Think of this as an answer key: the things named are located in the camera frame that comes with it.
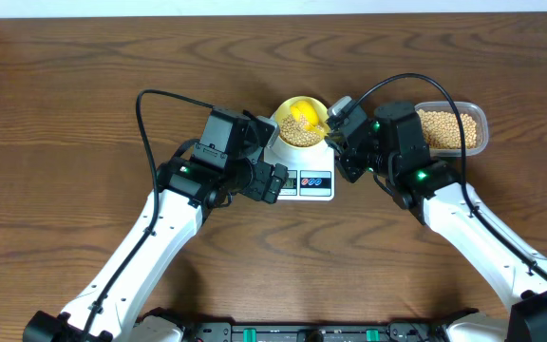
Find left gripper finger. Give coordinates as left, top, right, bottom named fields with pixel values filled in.
left=263, top=163, right=289, bottom=204
left=252, top=116, right=280, bottom=148

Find yellow measuring scoop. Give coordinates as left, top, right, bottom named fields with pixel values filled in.
left=290, top=100, right=325, bottom=137

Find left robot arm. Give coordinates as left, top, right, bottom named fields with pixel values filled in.
left=22, top=110, right=288, bottom=341

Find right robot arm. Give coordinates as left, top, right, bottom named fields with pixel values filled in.
left=325, top=97, right=547, bottom=341

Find white digital kitchen scale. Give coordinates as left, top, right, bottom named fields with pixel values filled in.
left=264, top=136, right=335, bottom=201

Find soybeans in yellow bowl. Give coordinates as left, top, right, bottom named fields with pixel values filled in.
left=280, top=114, right=325, bottom=147

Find yellow bowl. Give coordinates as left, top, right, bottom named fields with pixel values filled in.
left=273, top=96, right=330, bottom=149

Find pile of soybeans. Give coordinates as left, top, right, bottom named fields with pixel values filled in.
left=417, top=109, right=478, bottom=149

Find clear plastic container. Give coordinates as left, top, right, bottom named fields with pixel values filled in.
left=415, top=101, right=489, bottom=158

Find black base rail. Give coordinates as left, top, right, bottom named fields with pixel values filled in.
left=128, top=308, right=450, bottom=342

